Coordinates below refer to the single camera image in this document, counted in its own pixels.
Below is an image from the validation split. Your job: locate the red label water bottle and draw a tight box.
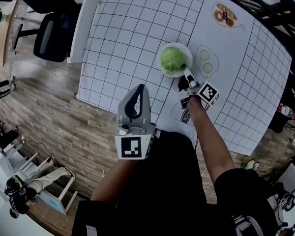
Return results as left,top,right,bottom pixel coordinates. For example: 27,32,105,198
277,103,295,120

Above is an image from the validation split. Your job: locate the beige cloth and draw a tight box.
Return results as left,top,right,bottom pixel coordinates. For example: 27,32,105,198
27,166,76,194

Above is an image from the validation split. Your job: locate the person's black clothing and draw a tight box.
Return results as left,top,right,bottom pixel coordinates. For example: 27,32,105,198
71,129,280,236

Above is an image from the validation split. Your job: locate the person's left forearm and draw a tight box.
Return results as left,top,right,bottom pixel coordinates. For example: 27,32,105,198
90,157,138,203

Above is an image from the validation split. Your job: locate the person's right forearm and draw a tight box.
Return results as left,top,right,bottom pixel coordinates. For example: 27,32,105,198
186,96,236,186

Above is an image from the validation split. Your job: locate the white side shelf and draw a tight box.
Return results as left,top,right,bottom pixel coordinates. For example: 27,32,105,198
66,0,104,63

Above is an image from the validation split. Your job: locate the white frame stool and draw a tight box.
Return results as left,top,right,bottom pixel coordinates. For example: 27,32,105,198
22,152,78,215

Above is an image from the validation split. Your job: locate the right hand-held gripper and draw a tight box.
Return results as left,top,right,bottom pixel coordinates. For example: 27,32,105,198
178,66,221,111

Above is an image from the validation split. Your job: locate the black metal railing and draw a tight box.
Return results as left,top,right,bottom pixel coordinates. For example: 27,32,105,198
201,0,295,66

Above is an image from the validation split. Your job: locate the green lettuce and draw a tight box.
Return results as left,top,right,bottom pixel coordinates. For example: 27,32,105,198
160,47,185,71

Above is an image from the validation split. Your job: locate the black office chair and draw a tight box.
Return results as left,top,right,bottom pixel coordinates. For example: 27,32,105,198
12,0,79,63

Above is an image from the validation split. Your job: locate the light wooden desk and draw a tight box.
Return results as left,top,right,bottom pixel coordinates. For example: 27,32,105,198
0,0,19,67

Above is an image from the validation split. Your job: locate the black helmet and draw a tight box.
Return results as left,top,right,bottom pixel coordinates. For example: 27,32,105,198
3,176,30,218

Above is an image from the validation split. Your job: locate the table with checked cloth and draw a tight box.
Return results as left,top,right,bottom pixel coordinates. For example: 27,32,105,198
76,0,293,156

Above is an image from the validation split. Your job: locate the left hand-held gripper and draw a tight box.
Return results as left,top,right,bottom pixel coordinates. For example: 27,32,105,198
114,84,158,161

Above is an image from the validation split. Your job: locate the white bowl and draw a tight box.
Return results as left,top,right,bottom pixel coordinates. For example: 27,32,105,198
156,42,193,78

